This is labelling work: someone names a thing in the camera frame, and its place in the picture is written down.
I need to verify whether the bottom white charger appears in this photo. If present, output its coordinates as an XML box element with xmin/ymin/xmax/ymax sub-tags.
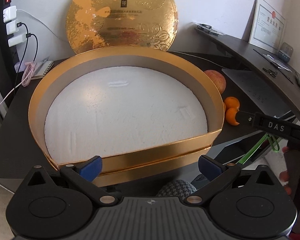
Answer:
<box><xmin>8</xmin><ymin>33</ymin><xmax>31</xmax><ymax>47</ymax></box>

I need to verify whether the small blue-grey speaker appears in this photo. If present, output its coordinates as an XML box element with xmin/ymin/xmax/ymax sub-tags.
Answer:
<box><xmin>277</xmin><ymin>42</ymin><xmax>294</xmax><ymax>63</ymax></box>

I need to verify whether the framed certificate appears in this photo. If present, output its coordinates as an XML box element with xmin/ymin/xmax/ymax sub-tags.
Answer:
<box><xmin>249</xmin><ymin>0</ymin><xmax>286</xmax><ymax>54</ymax></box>

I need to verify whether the spiral notebook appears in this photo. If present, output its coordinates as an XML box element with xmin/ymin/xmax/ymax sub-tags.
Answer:
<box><xmin>31</xmin><ymin>60</ymin><xmax>54</xmax><ymax>80</ymax></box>

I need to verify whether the middle white charger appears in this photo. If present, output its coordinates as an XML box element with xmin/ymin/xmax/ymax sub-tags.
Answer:
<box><xmin>6</xmin><ymin>20</ymin><xmax>22</xmax><ymax>35</ymax></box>

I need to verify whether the black clip on shelf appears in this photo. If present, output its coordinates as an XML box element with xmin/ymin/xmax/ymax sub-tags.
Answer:
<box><xmin>262</xmin><ymin>68</ymin><xmax>277</xmax><ymax>78</ymax></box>

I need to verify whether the round gold box base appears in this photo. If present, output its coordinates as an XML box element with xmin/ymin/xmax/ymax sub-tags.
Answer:
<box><xmin>28</xmin><ymin>47</ymin><xmax>224</xmax><ymax>186</ymax></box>

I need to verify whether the houndstooth fabric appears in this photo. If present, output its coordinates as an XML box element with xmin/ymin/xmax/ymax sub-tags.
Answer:
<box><xmin>157</xmin><ymin>179</ymin><xmax>197</xmax><ymax>199</ymax></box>

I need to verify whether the dark curved shelf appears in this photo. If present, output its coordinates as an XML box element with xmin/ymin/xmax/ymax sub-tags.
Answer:
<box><xmin>195</xmin><ymin>28</ymin><xmax>300</xmax><ymax>121</ymax></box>

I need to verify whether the round gold box lid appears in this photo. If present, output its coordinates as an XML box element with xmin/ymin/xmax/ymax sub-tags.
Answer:
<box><xmin>65</xmin><ymin>0</ymin><xmax>178</xmax><ymax>54</ymax></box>

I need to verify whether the clear plastic tray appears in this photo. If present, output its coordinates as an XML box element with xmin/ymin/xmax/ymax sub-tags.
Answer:
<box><xmin>196</xmin><ymin>23</ymin><xmax>225</xmax><ymax>36</ymax></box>

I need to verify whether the orange mandarin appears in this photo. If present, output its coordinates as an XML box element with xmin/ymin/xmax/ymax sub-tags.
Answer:
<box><xmin>225</xmin><ymin>108</ymin><xmax>239</xmax><ymax>126</ymax></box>
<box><xmin>224</xmin><ymin>96</ymin><xmax>240</xmax><ymax>110</ymax></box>

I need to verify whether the white charger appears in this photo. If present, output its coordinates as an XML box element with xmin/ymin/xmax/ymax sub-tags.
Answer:
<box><xmin>8</xmin><ymin>33</ymin><xmax>31</xmax><ymax>47</ymax></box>
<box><xmin>3</xmin><ymin>5</ymin><xmax>17</xmax><ymax>23</ymax></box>
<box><xmin>6</xmin><ymin>20</ymin><xmax>22</xmax><ymax>35</ymax></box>

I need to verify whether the green paper clip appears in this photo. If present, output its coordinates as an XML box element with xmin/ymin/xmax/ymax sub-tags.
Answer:
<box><xmin>236</xmin><ymin>133</ymin><xmax>280</xmax><ymax>165</ymax></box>

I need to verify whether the white charger cable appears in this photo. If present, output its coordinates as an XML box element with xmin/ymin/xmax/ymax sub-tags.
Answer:
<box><xmin>16</xmin><ymin>9</ymin><xmax>71</xmax><ymax>43</ymax></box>

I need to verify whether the red apple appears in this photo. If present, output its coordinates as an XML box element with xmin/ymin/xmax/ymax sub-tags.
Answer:
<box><xmin>204</xmin><ymin>70</ymin><xmax>226</xmax><ymax>94</ymax></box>

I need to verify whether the person's right hand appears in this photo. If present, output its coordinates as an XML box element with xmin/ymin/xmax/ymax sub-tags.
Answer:
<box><xmin>278</xmin><ymin>145</ymin><xmax>300</xmax><ymax>196</ymax></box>

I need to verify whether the top white charger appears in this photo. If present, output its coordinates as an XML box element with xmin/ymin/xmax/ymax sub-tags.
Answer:
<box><xmin>3</xmin><ymin>5</ymin><xmax>17</xmax><ymax>23</ymax></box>

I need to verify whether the white foam box insert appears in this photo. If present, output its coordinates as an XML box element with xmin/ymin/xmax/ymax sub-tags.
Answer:
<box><xmin>44</xmin><ymin>66</ymin><xmax>207</xmax><ymax>164</ymax></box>

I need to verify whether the black charger cable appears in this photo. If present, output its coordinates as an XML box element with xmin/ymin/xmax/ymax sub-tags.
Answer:
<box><xmin>13</xmin><ymin>23</ymin><xmax>39</xmax><ymax>88</ymax></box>

